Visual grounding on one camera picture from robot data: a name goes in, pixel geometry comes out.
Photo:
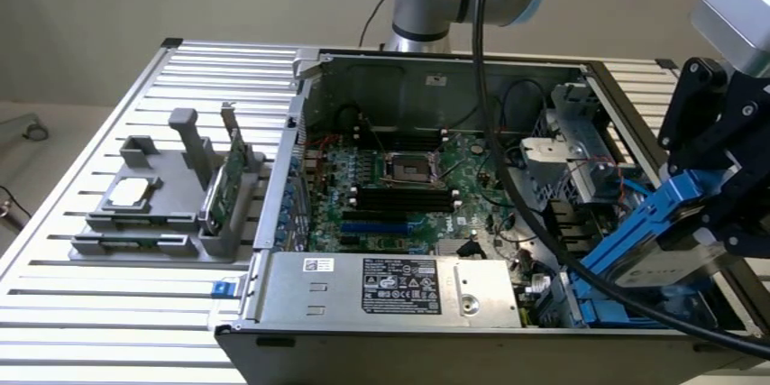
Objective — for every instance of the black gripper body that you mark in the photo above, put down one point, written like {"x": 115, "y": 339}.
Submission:
{"x": 749, "y": 132}

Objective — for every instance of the hard disk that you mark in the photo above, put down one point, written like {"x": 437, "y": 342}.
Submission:
{"x": 653, "y": 218}

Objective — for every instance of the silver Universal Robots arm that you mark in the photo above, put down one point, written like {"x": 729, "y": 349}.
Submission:
{"x": 424, "y": 11}

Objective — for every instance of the silver metal disk bay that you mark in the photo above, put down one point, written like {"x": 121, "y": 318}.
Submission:
{"x": 566, "y": 164}

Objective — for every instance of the blue plastic disk bay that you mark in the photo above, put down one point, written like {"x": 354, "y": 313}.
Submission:
{"x": 608, "y": 313}

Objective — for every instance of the black table corner cap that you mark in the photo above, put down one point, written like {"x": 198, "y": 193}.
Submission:
{"x": 171, "y": 43}
{"x": 667, "y": 63}

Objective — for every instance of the silver coin battery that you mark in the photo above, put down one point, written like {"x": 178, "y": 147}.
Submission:
{"x": 478, "y": 149}

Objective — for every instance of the green motherboard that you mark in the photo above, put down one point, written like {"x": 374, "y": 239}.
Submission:
{"x": 464, "y": 191}

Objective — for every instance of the CPU socket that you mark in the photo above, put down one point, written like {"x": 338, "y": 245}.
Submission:
{"x": 414, "y": 167}

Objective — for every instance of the black RAM slot bank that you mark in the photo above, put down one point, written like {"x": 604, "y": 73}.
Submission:
{"x": 400, "y": 139}
{"x": 404, "y": 199}

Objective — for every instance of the silver chipset heat sink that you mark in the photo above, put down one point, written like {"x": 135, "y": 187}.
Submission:
{"x": 450, "y": 248}

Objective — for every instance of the black expansion slot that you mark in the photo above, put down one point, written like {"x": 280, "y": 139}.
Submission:
{"x": 373, "y": 217}

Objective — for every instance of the blue expansion slot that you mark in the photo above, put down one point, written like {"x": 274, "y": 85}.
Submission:
{"x": 373, "y": 228}

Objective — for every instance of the open black PC case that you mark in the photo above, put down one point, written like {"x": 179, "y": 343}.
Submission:
{"x": 421, "y": 353}

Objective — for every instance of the silver power supply unit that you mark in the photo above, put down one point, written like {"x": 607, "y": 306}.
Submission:
{"x": 337, "y": 290}

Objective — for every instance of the green graphics card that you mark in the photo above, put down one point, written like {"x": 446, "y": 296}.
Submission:
{"x": 232, "y": 177}

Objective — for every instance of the blue case latch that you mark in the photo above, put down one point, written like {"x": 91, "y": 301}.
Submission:
{"x": 224, "y": 288}

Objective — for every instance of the grey parts rack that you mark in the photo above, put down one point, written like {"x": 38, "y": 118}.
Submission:
{"x": 169, "y": 177}

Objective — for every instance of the silver CPU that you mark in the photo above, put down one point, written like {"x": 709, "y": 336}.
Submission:
{"x": 131, "y": 191}

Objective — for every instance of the chair caster wheel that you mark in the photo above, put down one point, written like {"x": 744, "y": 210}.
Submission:
{"x": 35, "y": 130}

